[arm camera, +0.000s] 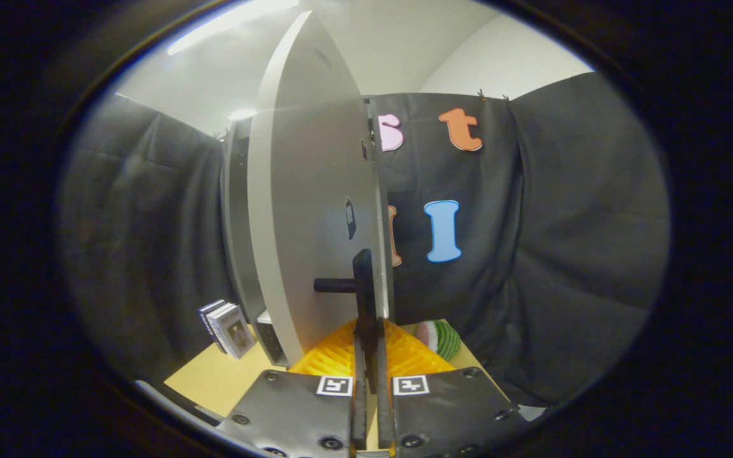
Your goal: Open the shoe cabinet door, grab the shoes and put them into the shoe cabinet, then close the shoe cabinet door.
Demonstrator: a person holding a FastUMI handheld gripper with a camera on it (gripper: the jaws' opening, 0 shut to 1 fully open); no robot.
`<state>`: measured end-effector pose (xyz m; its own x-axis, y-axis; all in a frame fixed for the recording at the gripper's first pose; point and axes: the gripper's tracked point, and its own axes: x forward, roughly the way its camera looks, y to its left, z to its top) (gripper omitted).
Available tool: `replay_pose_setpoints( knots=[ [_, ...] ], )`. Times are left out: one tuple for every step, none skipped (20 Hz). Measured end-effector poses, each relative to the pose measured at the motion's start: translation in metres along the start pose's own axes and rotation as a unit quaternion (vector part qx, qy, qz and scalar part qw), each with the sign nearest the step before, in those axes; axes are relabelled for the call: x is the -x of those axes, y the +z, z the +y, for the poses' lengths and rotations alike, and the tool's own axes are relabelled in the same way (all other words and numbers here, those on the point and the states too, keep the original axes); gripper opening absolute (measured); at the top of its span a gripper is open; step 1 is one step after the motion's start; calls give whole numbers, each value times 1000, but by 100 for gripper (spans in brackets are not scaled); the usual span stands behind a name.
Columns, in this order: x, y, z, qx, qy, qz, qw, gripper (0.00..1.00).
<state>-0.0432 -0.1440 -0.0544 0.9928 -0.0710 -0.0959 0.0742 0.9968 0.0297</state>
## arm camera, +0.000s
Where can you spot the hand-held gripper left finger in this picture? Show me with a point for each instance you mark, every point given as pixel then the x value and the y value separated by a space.
pixel 296 413

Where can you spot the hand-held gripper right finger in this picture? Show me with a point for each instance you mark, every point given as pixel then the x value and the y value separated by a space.
pixel 449 413

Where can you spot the white shoe cabinet door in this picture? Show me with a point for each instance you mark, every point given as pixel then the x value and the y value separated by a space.
pixel 303 191

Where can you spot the striped watermelon toy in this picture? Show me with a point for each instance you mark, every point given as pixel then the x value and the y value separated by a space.
pixel 443 340

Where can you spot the picture cover book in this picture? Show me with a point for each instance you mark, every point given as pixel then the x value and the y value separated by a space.
pixel 236 331

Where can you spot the black backdrop cloth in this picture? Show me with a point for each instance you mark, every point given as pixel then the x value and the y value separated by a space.
pixel 564 222

